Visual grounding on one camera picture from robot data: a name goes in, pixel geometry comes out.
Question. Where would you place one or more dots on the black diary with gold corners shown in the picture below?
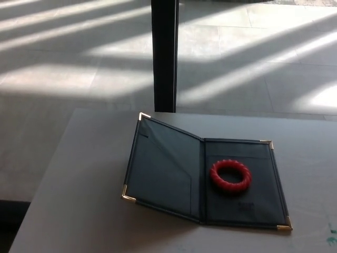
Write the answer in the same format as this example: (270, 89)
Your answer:
(171, 168)

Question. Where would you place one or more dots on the black vertical post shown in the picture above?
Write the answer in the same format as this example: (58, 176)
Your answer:
(164, 55)

